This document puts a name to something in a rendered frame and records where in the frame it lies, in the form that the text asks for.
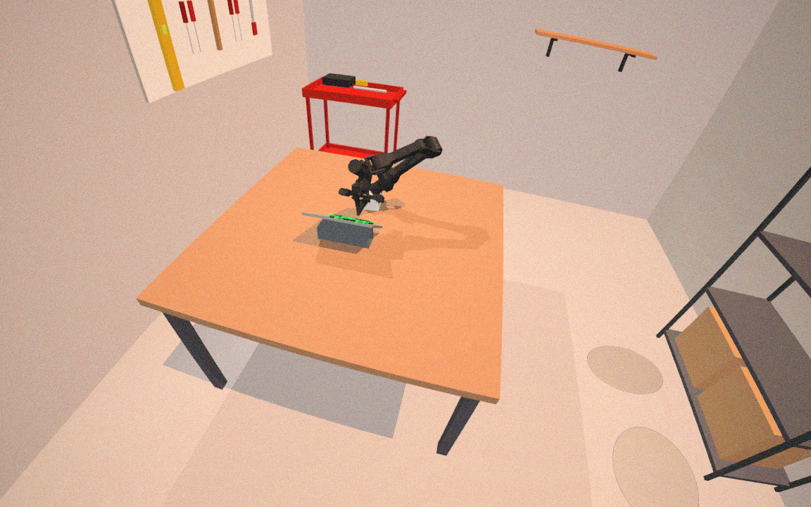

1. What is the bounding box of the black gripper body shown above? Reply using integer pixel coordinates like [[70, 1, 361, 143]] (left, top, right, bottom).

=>
[[339, 177, 384, 203]]

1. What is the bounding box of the grey switch panel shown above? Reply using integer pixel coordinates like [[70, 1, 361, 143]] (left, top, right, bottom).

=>
[[301, 213, 383, 249]]

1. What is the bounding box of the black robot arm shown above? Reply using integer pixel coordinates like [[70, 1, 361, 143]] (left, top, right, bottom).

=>
[[348, 136, 443, 194]]

